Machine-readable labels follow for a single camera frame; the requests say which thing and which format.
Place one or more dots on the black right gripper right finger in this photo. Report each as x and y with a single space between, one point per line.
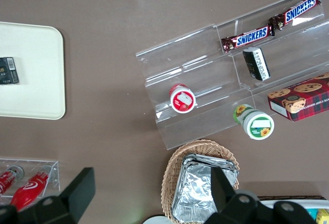
222 193

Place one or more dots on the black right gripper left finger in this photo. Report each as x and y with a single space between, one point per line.
77 193

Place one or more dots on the foil-wrapped sandwich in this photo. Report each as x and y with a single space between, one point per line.
205 160
195 193

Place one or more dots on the woven wicker basket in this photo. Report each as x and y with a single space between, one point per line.
171 172

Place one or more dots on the cream plastic tray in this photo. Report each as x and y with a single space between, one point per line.
33 80

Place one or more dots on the clear acrylic bottle holder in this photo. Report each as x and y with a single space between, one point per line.
51 168

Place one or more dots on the red soda bottle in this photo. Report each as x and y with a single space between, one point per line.
7 179
27 189

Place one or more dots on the white round plate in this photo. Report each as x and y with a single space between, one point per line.
156 220

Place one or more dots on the white plastic bin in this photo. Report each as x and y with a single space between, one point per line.
295 201

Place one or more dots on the green sunflower yogurt cup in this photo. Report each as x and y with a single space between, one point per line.
254 122

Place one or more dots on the red strawberry yogurt cup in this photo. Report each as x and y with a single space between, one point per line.
182 99

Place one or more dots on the yellow and blue snack packet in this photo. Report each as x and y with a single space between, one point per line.
322 215

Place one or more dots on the clear acrylic tiered display stand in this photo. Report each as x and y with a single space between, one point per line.
205 80

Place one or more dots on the red tartan cookie box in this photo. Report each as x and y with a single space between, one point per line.
303 98

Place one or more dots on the black box with white side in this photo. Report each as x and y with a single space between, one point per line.
256 63

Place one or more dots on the black box with barcode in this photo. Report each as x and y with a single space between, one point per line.
8 70

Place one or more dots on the Snickers chocolate bar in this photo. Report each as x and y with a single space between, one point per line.
248 39
295 12

